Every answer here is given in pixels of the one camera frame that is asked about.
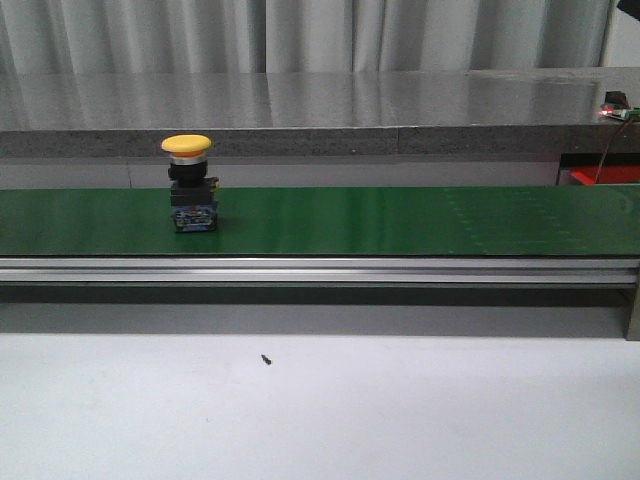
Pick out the white curtain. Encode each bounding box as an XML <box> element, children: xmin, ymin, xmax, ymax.
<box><xmin>1</xmin><ymin>1</ymin><xmax>610</xmax><ymax>74</ymax></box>

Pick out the green conveyor belt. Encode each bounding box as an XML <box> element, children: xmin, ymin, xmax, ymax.
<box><xmin>1</xmin><ymin>185</ymin><xmax>639</xmax><ymax>257</ymax></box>

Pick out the yellow mushroom push button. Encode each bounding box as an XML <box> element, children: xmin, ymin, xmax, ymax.
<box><xmin>161</xmin><ymin>134</ymin><xmax>219</xmax><ymax>233</ymax></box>

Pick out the aluminium conveyor frame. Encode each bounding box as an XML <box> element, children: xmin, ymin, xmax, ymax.
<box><xmin>1</xmin><ymin>256</ymin><xmax>639</xmax><ymax>341</ymax></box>

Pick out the small green circuit board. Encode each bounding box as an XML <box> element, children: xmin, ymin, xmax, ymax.
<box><xmin>598</xmin><ymin>104</ymin><xmax>640</xmax><ymax>121</ymax></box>

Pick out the red plastic tray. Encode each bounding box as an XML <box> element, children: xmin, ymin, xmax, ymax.
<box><xmin>569</xmin><ymin>166</ymin><xmax>640</xmax><ymax>185</ymax></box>

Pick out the grey stone counter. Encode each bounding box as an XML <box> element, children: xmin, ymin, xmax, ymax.
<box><xmin>1</xmin><ymin>67</ymin><xmax>639</xmax><ymax>158</ymax></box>

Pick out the red black wire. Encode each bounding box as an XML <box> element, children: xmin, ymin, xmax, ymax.
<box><xmin>592</xmin><ymin>117</ymin><xmax>634</xmax><ymax>186</ymax></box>

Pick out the small black sensor module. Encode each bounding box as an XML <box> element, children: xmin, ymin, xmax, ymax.
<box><xmin>604</xmin><ymin>91</ymin><xmax>628</xmax><ymax>109</ymax></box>

